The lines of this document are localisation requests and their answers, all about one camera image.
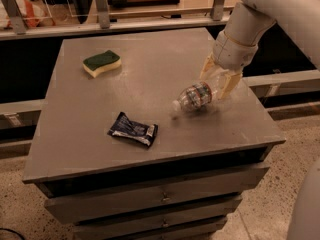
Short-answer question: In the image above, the grey drawer cabinet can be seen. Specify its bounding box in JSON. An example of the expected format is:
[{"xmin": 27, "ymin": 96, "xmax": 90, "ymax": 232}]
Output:
[{"xmin": 23, "ymin": 29, "xmax": 284, "ymax": 240}]

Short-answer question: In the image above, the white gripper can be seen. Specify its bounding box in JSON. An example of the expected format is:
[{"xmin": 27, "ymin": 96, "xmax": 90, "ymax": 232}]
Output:
[{"xmin": 199, "ymin": 31, "xmax": 258, "ymax": 100}]

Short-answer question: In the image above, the grey drawer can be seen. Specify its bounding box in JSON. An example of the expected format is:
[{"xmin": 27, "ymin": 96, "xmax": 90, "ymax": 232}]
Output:
[
  {"xmin": 111, "ymin": 216, "xmax": 227, "ymax": 240},
  {"xmin": 45, "ymin": 162, "xmax": 269, "ymax": 224},
  {"xmin": 74, "ymin": 193, "xmax": 242, "ymax": 240}
]

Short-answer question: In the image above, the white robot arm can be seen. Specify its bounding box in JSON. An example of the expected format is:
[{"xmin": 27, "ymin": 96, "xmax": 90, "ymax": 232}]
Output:
[{"xmin": 200, "ymin": 0, "xmax": 320, "ymax": 240}]

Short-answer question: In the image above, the bottom grey drawer front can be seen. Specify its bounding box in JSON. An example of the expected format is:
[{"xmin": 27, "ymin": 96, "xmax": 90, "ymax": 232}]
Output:
[{"xmin": 111, "ymin": 216, "xmax": 227, "ymax": 240}]

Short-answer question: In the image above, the middle grey drawer front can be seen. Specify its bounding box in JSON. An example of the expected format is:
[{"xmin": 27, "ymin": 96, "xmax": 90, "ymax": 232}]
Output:
[{"xmin": 74, "ymin": 193, "xmax": 242, "ymax": 240}]

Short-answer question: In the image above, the black cable on floor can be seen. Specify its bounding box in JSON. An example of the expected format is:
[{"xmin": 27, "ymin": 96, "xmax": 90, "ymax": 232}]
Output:
[{"xmin": 0, "ymin": 227, "xmax": 27, "ymax": 240}]

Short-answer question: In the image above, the dark blue snack packet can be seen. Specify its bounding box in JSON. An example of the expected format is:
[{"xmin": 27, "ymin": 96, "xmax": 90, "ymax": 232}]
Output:
[{"xmin": 107, "ymin": 112, "xmax": 158, "ymax": 147}]

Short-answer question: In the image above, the orange and white bag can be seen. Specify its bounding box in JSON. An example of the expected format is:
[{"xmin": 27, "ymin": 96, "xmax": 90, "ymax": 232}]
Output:
[{"xmin": 0, "ymin": 0, "xmax": 55, "ymax": 29}]

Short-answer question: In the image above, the clear plastic water bottle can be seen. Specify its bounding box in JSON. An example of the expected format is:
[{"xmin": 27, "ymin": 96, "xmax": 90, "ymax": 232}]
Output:
[{"xmin": 172, "ymin": 75, "xmax": 225, "ymax": 113}]

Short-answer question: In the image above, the top grey drawer front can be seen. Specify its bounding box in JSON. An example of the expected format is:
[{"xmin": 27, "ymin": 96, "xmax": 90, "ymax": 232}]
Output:
[{"xmin": 45, "ymin": 162, "xmax": 269, "ymax": 224}]

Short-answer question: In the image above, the green and yellow sponge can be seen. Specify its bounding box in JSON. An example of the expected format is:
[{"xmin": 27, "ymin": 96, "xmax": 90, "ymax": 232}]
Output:
[{"xmin": 83, "ymin": 50, "xmax": 121, "ymax": 78}]

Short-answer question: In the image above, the metal rail frame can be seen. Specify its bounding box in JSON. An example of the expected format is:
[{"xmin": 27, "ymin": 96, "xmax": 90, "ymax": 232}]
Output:
[{"xmin": 0, "ymin": 0, "xmax": 239, "ymax": 40}]

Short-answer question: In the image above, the dark bar tool on shelf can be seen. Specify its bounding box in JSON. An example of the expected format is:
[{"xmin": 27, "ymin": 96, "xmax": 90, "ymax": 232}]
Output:
[{"xmin": 108, "ymin": 0, "xmax": 180, "ymax": 8}]

